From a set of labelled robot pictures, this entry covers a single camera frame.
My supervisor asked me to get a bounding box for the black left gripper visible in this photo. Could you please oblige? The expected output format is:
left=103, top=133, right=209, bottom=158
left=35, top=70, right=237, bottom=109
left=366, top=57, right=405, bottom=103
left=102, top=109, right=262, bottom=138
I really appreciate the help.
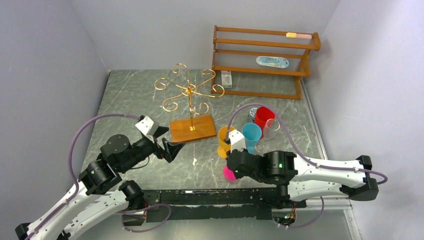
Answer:
left=120, top=126, right=186, bottom=172

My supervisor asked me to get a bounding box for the pink wine glass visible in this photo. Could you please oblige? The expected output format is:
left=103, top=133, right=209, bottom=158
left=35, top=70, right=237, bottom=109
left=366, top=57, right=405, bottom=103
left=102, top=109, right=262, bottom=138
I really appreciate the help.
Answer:
left=222, top=165, right=237, bottom=182

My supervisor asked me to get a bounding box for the orange wine glass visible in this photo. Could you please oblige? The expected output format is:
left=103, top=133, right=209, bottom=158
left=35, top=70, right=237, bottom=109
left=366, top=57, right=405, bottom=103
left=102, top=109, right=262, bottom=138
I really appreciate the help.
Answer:
left=216, top=126, right=231, bottom=159

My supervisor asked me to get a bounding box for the light blue wine glass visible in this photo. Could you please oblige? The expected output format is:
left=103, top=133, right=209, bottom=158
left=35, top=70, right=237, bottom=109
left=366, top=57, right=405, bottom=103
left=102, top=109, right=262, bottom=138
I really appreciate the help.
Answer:
left=241, top=122, right=262, bottom=154

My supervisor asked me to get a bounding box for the gold wire wine glass rack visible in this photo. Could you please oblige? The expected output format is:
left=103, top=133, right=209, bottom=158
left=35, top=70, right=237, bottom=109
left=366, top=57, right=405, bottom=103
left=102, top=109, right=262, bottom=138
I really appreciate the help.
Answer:
left=154, top=63, right=225, bottom=143

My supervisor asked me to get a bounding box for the clear wine glass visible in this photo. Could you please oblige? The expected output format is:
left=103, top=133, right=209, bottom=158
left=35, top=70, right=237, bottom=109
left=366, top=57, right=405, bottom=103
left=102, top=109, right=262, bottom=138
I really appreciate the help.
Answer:
left=255, top=119, right=280, bottom=155

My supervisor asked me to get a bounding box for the red wine glass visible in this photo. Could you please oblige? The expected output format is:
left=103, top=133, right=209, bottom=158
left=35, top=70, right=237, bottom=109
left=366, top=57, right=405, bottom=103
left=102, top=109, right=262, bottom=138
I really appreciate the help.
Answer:
left=253, top=106, right=275, bottom=133

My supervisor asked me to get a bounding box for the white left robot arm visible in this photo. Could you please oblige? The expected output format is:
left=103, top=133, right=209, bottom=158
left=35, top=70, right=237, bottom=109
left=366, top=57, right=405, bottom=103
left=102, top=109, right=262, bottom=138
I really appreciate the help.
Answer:
left=15, top=121, right=185, bottom=240

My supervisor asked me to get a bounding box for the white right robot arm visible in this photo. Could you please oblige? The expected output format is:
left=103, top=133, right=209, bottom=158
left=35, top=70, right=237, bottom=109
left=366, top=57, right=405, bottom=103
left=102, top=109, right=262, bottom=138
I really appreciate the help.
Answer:
left=226, top=150, right=379, bottom=209

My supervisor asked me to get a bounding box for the small white box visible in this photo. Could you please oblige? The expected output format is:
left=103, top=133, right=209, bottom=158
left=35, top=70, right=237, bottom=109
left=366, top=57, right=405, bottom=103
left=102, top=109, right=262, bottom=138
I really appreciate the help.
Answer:
left=220, top=70, right=233, bottom=89

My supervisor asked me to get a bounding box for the light blue packaged item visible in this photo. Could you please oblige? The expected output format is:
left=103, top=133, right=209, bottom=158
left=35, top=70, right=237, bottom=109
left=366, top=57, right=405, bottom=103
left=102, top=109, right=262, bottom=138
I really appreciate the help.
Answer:
left=256, top=56, right=290, bottom=69

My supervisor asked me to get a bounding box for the brown wooden shelf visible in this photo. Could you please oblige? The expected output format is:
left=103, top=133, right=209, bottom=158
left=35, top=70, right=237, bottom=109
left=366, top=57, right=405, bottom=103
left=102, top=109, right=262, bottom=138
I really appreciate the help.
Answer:
left=210, top=25, right=322, bottom=100

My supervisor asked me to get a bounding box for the yellow pink tube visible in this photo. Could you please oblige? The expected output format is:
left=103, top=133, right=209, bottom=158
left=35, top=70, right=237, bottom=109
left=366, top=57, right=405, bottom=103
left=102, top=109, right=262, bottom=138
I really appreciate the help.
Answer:
left=285, top=32, right=313, bottom=40

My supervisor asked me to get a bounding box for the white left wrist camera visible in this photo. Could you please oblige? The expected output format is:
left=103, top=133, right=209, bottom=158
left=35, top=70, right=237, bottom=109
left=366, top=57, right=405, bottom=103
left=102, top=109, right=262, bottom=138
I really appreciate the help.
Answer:
left=135, top=116, right=159, bottom=136

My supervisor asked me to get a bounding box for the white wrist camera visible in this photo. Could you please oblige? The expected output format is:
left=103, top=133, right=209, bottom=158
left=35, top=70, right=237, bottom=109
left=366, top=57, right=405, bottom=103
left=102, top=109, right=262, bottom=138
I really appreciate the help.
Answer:
left=135, top=116, right=159, bottom=136
left=228, top=129, right=247, bottom=153

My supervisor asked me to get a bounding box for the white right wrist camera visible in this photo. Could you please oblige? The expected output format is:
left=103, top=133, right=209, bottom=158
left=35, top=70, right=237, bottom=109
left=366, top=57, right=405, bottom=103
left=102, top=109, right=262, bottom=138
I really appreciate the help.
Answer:
left=228, top=129, right=247, bottom=153

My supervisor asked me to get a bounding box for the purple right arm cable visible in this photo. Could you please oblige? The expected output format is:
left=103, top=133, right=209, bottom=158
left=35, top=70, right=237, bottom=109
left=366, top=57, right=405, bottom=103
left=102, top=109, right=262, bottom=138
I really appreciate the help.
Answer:
left=224, top=103, right=389, bottom=230

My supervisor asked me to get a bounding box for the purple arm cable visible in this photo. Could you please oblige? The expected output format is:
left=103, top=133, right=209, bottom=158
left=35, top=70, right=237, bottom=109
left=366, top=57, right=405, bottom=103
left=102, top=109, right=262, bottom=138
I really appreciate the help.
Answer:
left=224, top=103, right=389, bottom=230
left=23, top=113, right=142, bottom=240

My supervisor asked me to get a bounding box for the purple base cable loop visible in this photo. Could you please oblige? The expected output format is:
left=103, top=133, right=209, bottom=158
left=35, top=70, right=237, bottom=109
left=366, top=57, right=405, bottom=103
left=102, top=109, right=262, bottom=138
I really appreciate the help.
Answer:
left=110, top=202, right=173, bottom=233

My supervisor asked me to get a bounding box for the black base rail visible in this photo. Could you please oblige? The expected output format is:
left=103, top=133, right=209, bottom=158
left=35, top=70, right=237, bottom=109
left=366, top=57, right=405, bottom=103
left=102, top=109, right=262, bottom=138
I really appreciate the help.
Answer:
left=125, top=187, right=307, bottom=223

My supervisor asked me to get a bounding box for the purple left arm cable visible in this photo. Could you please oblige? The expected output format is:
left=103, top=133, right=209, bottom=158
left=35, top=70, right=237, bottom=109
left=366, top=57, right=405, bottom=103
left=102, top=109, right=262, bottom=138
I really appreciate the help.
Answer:
left=23, top=113, right=142, bottom=240

